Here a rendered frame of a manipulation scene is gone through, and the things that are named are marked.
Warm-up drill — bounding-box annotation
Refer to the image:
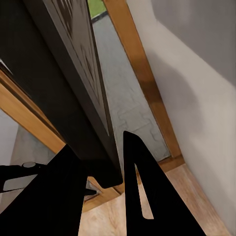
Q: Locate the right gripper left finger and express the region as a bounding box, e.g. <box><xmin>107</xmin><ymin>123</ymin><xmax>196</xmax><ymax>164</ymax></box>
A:
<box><xmin>0</xmin><ymin>144</ymin><xmax>89</xmax><ymax>236</ymax></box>

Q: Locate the poster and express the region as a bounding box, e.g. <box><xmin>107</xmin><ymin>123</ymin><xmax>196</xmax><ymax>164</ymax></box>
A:
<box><xmin>0</xmin><ymin>0</ymin><xmax>123</xmax><ymax>189</ymax></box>

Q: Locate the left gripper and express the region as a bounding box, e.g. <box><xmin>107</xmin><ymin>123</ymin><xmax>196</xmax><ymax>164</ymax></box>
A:
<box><xmin>85</xmin><ymin>172</ymin><xmax>96</xmax><ymax>196</ymax></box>

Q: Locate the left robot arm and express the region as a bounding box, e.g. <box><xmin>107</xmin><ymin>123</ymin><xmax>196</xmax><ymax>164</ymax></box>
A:
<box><xmin>0</xmin><ymin>162</ymin><xmax>96</xmax><ymax>196</ymax></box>

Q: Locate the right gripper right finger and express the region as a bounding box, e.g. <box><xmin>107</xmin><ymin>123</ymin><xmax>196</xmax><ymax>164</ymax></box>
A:
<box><xmin>123</xmin><ymin>131</ymin><xmax>206</xmax><ymax>236</ymax></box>

